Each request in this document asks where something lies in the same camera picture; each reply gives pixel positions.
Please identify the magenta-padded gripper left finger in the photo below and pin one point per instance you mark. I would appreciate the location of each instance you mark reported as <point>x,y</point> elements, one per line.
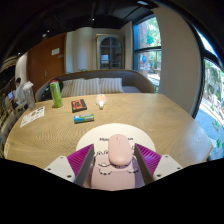
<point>61,166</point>

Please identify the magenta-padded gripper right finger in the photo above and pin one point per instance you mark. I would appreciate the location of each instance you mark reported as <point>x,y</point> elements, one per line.
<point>168,166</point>

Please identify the pink computer mouse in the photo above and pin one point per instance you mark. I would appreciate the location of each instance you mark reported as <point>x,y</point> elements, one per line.
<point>119,150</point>

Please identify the green and white pack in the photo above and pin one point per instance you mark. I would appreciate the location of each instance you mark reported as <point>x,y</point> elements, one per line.
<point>83,118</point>

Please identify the yellow sticker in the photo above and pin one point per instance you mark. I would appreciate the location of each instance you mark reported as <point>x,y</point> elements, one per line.
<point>6,150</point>

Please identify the white sticker sheet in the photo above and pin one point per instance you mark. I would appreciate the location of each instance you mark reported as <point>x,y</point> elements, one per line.
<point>32,116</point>

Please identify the black box with orange print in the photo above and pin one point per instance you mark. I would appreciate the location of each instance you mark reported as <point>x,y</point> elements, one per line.
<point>79,105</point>

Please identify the green drink can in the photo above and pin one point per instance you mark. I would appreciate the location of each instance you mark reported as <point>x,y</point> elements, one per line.
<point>56,95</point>

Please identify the clear plastic shaker bottle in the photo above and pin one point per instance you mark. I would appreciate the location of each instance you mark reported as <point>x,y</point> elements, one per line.
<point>30,97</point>

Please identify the black backpack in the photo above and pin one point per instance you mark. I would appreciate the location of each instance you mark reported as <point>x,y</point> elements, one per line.
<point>46,91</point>

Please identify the large striped cushion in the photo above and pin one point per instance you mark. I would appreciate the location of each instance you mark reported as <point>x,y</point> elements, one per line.
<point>81,87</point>

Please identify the person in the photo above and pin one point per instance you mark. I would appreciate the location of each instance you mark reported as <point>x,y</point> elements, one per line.
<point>19,93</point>

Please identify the laptop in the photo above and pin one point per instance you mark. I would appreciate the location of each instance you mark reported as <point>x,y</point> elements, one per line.
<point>11,95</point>

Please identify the grey curved sofa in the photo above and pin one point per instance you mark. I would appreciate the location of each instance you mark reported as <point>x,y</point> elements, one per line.
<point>138,80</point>

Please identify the small striped cushion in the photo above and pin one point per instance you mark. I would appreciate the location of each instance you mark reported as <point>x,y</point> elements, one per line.
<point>111,85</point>

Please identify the brown wooden door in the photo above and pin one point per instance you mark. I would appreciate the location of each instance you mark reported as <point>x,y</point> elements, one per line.
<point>40,66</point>

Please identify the white door sign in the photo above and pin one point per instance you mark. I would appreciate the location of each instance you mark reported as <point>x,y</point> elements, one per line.
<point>55,51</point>

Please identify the arched glass-door cabinet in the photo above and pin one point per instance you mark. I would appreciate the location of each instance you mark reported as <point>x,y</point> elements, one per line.
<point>110,51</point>

